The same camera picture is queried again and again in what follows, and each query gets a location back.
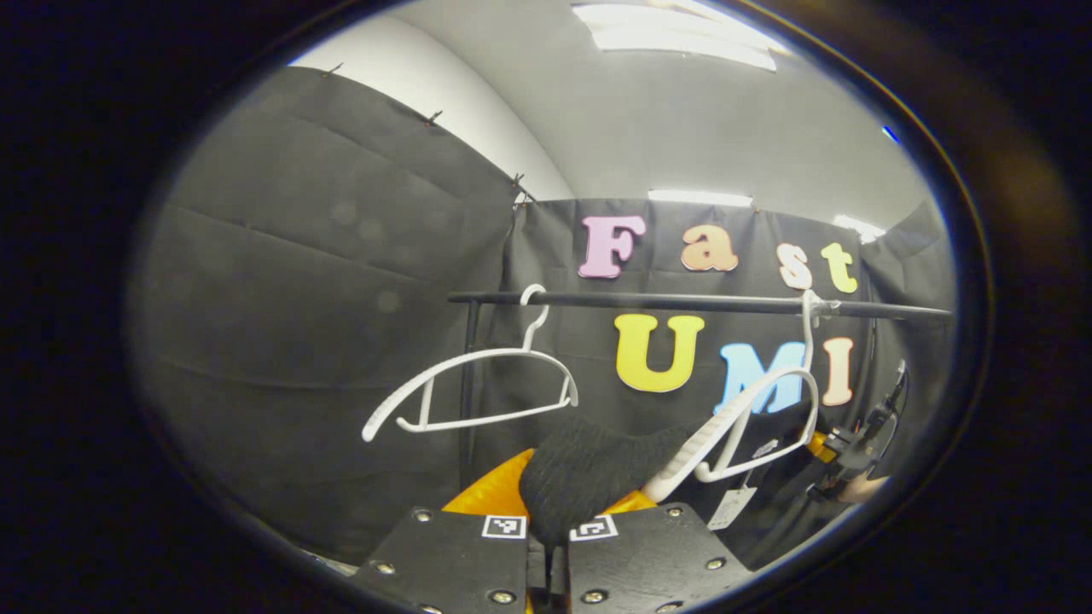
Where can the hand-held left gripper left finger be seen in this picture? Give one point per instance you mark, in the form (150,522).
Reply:
(452,563)

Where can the black metal clothes rack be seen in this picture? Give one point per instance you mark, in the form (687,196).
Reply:
(682,302)

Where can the small ceiling light panel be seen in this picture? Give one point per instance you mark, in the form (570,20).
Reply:
(857,228)

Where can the black knitted sweater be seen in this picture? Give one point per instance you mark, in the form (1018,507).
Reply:
(589,469)

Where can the long ceiling light strip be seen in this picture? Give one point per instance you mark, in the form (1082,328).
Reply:
(699,198)

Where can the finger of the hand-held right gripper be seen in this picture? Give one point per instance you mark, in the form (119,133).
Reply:
(819,445)

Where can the black backdrop cloth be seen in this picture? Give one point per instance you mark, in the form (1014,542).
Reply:
(299,298)

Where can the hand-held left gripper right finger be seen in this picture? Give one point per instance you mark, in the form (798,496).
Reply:
(640,563)

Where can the white plastic hanger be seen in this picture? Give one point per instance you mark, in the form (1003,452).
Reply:
(725,418)
(478,358)

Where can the large ceiling light panel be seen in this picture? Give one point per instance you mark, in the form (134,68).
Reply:
(682,34)

